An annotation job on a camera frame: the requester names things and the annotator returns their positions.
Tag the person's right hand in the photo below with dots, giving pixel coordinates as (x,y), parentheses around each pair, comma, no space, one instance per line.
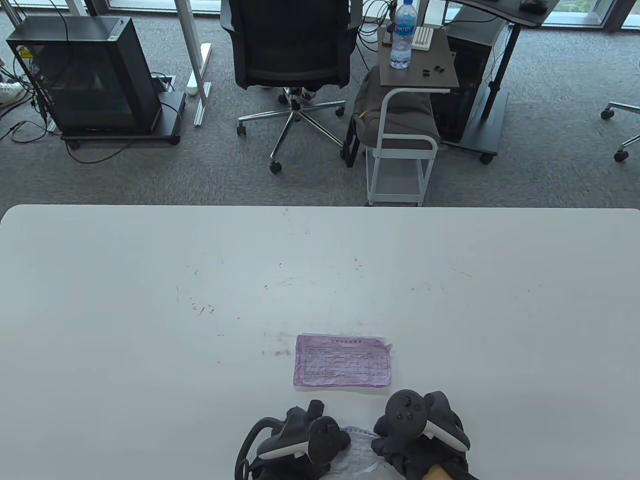
(405,455)

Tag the person's left hand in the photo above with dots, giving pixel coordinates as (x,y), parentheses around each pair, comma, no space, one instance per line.
(295,467)

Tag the white paper invoice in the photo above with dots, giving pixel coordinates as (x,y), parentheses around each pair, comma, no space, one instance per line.
(360,450)

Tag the pink paper invoice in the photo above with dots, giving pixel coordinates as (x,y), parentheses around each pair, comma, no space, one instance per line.
(340,360)

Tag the black and grey hand controller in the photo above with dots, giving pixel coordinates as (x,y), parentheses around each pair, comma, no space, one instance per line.
(405,412)
(325,440)

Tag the black standing desk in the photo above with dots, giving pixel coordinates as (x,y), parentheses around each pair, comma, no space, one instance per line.
(492,130)

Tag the grey fabric bag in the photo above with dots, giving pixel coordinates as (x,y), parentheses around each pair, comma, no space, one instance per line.
(367,107)

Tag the black wheeled platform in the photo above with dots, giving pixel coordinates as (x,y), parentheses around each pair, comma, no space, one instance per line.
(170,107)

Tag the chrome chair base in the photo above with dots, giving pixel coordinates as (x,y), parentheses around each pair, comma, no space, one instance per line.
(627,142)

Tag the black computer tower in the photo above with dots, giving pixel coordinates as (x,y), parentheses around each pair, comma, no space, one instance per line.
(475,60)

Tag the floor socket box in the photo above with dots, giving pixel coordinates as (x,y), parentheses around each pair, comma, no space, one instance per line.
(162,83)

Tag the clear plastic water bottle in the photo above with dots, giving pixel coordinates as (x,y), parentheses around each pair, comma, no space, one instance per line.
(402,45)

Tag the white ridged tray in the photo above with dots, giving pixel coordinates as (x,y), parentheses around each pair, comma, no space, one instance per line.
(423,39)

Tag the black office chair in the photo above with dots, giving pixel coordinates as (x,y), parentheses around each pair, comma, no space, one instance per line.
(292,45)

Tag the white desk leg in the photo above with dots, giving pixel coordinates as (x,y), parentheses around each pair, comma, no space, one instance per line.
(192,50)

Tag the black glass computer case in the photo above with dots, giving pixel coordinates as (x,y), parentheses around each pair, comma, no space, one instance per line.
(85,75)

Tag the black computer mouse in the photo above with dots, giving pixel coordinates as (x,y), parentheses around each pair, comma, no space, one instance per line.
(532,5)

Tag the white power strip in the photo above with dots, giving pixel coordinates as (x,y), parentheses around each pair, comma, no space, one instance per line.
(10,93)

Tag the brown side table white frame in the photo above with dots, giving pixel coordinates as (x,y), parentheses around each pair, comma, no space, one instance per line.
(435,80)

